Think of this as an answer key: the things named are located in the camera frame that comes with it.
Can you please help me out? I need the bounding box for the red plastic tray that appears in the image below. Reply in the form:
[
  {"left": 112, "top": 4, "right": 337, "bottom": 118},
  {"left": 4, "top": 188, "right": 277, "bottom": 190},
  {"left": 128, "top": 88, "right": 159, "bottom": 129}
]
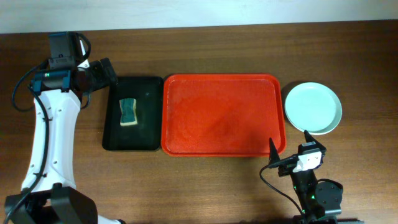
[{"left": 161, "top": 73, "right": 287, "bottom": 157}]

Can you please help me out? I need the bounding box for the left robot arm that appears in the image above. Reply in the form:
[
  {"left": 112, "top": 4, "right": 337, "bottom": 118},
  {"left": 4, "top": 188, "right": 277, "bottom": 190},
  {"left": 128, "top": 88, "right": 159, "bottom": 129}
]
[{"left": 4, "top": 32, "right": 122, "bottom": 223}]

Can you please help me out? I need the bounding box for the light green plate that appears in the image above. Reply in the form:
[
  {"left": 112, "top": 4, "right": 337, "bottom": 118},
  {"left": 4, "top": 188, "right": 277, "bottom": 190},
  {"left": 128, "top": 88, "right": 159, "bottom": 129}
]
[{"left": 284, "top": 82, "right": 343, "bottom": 135}]

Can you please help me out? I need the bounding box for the black plastic tray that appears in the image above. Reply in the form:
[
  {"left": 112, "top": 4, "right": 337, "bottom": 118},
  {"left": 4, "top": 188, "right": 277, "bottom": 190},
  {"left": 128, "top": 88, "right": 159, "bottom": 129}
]
[{"left": 102, "top": 77, "right": 164, "bottom": 151}]

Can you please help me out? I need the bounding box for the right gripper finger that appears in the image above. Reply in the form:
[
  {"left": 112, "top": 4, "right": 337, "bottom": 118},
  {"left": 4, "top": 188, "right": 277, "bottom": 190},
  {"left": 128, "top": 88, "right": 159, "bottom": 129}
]
[
  {"left": 268, "top": 138, "right": 294, "bottom": 169},
  {"left": 304, "top": 130, "right": 326, "bottom": 153}
]

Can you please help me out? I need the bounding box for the green yellow sponge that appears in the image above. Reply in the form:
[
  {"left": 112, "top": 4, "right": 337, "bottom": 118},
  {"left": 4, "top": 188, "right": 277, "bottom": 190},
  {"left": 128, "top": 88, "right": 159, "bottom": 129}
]
[{"left": 119, "top": 98, "right": 137, "bottom": 126}]

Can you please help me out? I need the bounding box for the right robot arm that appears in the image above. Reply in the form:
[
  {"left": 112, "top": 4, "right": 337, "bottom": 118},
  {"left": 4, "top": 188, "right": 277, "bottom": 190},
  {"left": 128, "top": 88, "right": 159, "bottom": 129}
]
[{"left": 262, "top": 131, "right": 343, "bottom": 223}]

